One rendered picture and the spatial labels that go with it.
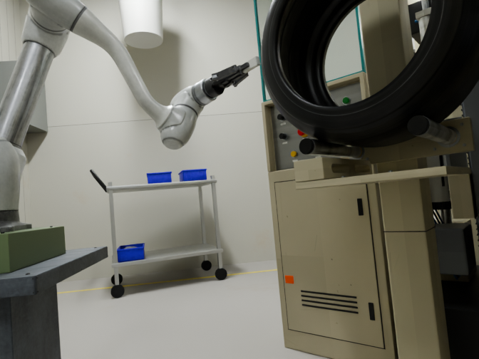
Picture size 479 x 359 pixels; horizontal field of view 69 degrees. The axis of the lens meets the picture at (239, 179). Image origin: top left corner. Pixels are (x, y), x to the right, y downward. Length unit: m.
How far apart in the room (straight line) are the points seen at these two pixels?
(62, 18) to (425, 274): 1.43
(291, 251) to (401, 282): 0.66
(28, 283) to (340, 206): 1.23
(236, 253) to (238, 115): 1.68
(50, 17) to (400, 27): 1.15
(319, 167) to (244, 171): 3.35
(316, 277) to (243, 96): 3.08
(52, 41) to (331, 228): 1.35
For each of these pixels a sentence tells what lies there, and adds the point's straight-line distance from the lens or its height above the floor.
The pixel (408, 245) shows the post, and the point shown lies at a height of 0.58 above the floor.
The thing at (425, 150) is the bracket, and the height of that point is 0.87.
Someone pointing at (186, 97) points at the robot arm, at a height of 1.18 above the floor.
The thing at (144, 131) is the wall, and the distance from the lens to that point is 4.41.
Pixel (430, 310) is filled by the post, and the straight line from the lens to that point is 1.31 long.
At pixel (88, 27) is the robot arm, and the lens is 1.39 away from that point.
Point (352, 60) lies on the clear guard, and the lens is 1.72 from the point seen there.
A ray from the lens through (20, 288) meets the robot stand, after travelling 0.91.
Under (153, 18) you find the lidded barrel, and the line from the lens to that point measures 4.03.
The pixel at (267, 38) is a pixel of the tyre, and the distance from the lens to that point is 1.10.
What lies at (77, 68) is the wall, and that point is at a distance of 4.83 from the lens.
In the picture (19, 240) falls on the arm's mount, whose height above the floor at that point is 0.72.
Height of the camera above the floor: 0.77
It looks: 3 degrees up
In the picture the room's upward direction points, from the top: 5 degrees counter-clockwise
